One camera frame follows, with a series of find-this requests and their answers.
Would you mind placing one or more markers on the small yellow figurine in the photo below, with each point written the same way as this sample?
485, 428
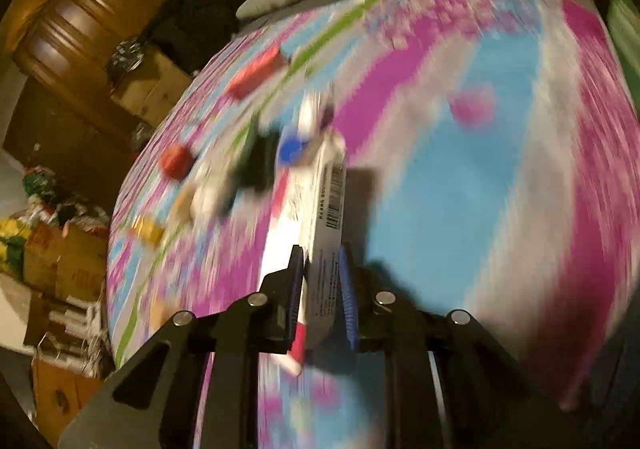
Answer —
147, 230

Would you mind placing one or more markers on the black clothes pile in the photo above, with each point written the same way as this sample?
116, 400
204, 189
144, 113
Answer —
195, 29

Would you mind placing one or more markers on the red tissue box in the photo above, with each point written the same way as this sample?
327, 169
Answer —
255, 74

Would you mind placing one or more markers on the tan block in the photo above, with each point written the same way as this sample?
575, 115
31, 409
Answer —
182, 201

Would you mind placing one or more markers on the colourful bag pile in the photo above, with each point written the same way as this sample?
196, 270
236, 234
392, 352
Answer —
37, 184

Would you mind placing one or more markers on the crumpled white paper bag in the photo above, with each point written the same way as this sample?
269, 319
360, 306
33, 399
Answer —
212, 194

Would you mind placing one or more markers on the red apple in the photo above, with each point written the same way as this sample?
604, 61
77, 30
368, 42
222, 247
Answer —
175, 161

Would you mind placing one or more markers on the yellow green bag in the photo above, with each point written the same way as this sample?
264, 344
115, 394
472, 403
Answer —
12, 239

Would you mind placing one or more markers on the large wooden wardrobe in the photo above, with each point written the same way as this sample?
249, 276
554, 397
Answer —
100, 4

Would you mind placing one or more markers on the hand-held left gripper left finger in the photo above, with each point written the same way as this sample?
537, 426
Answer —
296, 289

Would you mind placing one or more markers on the dark wooden cabinet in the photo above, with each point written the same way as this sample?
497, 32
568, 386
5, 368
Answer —
60, 129

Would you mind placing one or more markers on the white carton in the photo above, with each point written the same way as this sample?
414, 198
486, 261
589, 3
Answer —
325, 229

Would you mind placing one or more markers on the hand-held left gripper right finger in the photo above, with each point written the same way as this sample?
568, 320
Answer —
348, 299

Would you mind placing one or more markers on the large cardboard box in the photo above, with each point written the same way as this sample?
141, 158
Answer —
65, 256

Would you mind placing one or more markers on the shiny black bag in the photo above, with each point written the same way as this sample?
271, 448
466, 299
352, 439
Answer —
127, 56

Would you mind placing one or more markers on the brown cardboard box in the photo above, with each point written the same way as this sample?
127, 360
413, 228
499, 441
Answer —
145, 76
165, 101

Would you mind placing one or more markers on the floral striped bedsheet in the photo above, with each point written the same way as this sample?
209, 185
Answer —
450, 179

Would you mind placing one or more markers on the blue cap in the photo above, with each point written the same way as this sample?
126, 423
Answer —
291, 150

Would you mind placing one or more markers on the black packet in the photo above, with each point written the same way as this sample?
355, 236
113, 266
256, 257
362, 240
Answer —
255, 164

